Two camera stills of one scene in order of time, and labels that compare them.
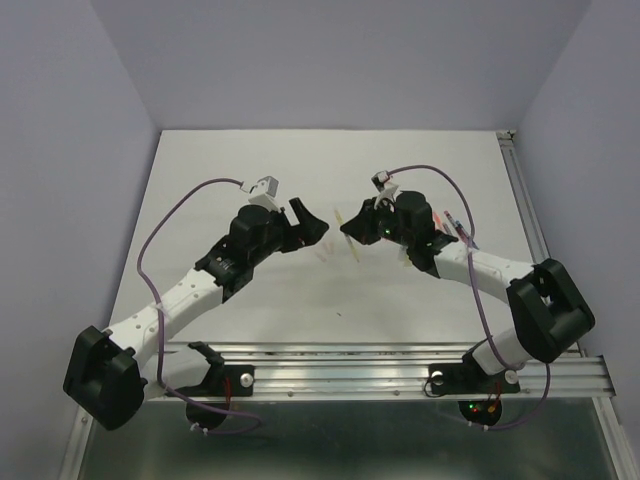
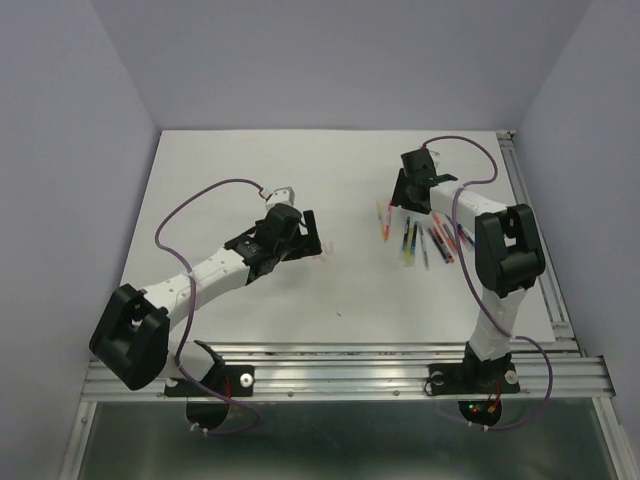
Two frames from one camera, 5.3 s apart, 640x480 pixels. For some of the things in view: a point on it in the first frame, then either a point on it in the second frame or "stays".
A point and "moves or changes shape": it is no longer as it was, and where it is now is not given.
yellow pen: (342, 222) moves or changes shape
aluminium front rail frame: (399, 371) stays
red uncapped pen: (437, 221) stays
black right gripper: (360, 226) to (399, 195)
